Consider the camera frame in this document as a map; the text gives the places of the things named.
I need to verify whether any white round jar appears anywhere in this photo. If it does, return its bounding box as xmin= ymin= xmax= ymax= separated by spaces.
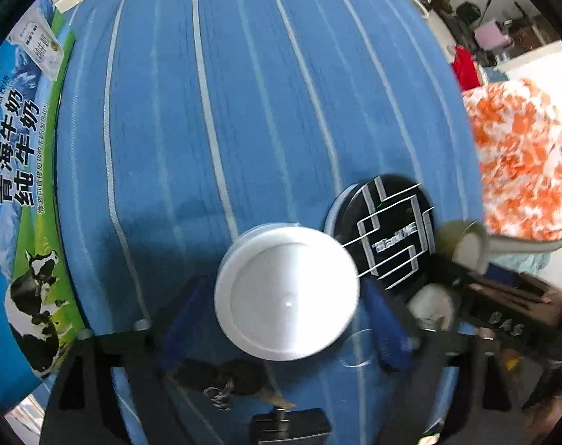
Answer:
xmin=214 ymin=222 xmax=361 ymax=362

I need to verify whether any pink stool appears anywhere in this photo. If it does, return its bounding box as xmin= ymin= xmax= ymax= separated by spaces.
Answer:
xmin=474 ymin=21 xmax=516 ymax=52

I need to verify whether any red cloth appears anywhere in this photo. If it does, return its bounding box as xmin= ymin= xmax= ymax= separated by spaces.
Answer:
xmin=451 ymin=46 xmax=481 ymax=91

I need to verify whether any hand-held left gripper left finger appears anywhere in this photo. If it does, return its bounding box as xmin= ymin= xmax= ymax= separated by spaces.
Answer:
xmin=40 ymin=273 xmax=217 ymax=445

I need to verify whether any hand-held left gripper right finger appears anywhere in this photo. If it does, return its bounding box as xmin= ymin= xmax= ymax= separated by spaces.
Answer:
xmin=361 ymin=278 xmax=527 ymax=445

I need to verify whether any black round patterned tin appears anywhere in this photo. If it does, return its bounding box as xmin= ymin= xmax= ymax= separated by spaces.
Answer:
xmin=324 ymin=175 xmax=437 ymax=293

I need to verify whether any blue milk carton box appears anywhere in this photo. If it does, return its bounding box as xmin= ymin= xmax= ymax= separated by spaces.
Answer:
xmin=0 ymin=0 xmax=89 ymax=409

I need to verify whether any white earbuds case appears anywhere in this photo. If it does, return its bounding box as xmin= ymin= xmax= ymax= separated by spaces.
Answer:
xmin=406 ymin=284 xmax=455 ymax=330

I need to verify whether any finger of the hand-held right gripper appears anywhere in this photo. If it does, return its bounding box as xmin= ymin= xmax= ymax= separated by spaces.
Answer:
xmin=436 ymin=255 xmax=476 ymax=297

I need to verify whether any orange white blanket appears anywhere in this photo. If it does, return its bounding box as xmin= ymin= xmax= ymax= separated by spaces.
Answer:
xmin=461 ymin=79 xmax=562 ymax=242

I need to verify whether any blue striped bed sheet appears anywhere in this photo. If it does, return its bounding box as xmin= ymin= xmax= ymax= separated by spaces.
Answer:
xmin=53 ymin=0 xmax=490 ymax=445

